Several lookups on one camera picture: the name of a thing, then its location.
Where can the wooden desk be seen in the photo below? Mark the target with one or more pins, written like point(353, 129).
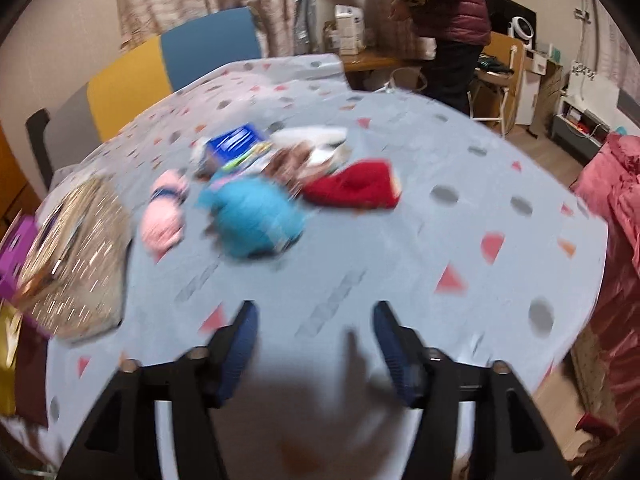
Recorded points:
point(375, 62)

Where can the white round fan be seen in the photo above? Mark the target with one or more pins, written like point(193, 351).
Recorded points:
point(521, 29)

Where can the gold glitter bag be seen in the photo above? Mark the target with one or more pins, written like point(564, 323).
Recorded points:
point(75, 260)

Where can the red knit hat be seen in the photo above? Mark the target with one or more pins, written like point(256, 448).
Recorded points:
point(355, 185)

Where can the blue tissue pack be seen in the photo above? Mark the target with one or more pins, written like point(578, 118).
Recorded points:
point(235, 142)

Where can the white snack packet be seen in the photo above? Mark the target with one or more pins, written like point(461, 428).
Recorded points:
point(310, 137)

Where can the cardboard box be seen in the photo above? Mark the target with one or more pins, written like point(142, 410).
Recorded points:
point(547, 85)

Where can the black monitor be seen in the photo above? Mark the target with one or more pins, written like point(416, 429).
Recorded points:
point(505, 7)

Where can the blue patterned bed sheet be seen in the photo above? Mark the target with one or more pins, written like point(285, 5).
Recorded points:
point(400, 240)

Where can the blue knit hat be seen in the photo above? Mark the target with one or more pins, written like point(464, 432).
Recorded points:
point(250, 220)

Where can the wooden cabinet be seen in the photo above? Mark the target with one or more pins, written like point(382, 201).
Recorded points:
point(12, 175)

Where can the pink fluffy sock bundle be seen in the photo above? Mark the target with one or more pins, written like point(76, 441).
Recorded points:
point(162, 220)

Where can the wooden chair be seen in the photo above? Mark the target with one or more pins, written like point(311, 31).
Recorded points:
point(502, 60)

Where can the white knit gloves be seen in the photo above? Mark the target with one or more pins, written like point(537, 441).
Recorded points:
point(200, 157)

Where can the wall power socket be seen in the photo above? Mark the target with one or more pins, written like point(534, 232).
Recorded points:
point(581, 13)

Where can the tan box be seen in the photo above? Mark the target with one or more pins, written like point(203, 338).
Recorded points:
point(330, 37)

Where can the white basket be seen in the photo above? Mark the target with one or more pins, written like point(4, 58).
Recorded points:
point(406, 80)

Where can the red blanket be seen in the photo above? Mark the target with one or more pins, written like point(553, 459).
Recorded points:
point(617, 220)

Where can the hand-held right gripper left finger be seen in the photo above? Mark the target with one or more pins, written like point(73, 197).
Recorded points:
point(240, 350)

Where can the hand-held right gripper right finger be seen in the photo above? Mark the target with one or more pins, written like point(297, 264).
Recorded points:
point(395, 355)

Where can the yellow bag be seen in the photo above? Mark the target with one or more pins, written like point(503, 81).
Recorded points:
point(7, 360)

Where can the white carton box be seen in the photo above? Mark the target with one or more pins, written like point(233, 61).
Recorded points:
point(349, 27)

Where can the purple box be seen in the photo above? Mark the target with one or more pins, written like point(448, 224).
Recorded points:
point(15, 250)

